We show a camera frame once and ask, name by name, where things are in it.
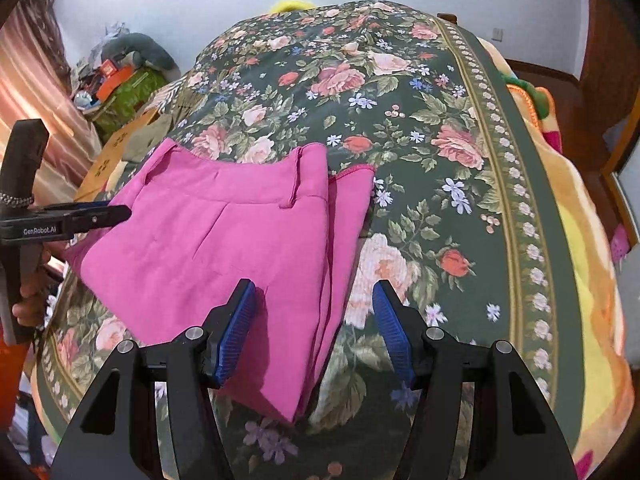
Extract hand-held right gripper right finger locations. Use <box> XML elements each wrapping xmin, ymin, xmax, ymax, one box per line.
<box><xmin>371</xmin><ymin>279</ymin><xmax>577</xmax><ymax>480</ymax></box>

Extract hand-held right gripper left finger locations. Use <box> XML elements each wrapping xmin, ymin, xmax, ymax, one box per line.
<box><xmin>50</xmin><ymin>279</ymin><xmax>258</xmax><ymax>480</ymax></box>

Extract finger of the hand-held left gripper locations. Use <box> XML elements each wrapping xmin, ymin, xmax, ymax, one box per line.
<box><xmin>65</xmin><ymin>204</ymin><xmax>132</xmax><ymax>236</ymax></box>

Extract pink pants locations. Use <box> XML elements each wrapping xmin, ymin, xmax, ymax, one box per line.
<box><xmin>62</xmin><ymin>139</ymin><xmax>377</xmax><ymax>426</ymax></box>

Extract olive green pants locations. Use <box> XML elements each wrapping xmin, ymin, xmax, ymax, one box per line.
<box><xmin>122</xmin><ymin>115</ymin><xmax>176</xmax><ymax>163</ymax></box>

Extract person's left hand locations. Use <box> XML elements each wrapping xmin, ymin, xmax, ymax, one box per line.
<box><xmin>12</xmin><ymin>250</ymin><xmax>54</xmax><ymax>329</ymax></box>

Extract wooden lap desk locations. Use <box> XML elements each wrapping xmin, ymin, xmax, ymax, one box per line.
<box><xmin>75</xmin><ymin>110</ymin><xmax>173</xmax><ymax>202</ymax></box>

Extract green patterned laundry basket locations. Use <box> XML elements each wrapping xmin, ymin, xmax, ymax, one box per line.
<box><xmin>92</xmin><ymin>67</ymin><xmax>172</xmax><ymax>142</ymax></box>

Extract orange box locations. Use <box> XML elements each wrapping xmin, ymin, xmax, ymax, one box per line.
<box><xmin>96</xmin><ymin>62</ymin><xmax>137</xmax><ymax>102</ymax></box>

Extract pink brown curtain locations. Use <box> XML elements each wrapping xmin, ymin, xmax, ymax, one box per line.
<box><xmin>0</xmin><ymin>0</ymin><xmax>103</xmax><ymax>201</ymax></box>

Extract person's orange clothing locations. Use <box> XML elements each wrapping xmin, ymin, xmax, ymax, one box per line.
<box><xmin>0</xmin><ymin>339</ymin><xmax>32</xmax><ymax>432</ymax></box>

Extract grey plush pillow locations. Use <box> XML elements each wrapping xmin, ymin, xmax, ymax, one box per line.
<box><xmin>100</xmin><ymin>32</ymin><xmax>179</xmax><ymax>84</ymax></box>

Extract orange yellow fleece blanket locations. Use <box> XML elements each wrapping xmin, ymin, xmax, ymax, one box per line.
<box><xmin>479</xmin><ymin>35</ymin><xmax>637</xmax><ymax>480</ymax></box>

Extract floral blanket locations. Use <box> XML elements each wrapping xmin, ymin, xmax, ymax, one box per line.
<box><xmin>30</xmin><ymin>0</ymin><xmax>586</xmax><ymax>480</ymax></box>

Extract yellow foam arch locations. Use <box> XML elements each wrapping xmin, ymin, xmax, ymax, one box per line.
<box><xmin>270</xmin><ymin>0</ymin><xmax>317</xmax><ymax>14</ymax></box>

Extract wooden door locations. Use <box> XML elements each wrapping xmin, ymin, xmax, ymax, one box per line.
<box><xmin>580</xmin><ymin>0</ymin><xmax>640</xmax><ymax>126</ymax></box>

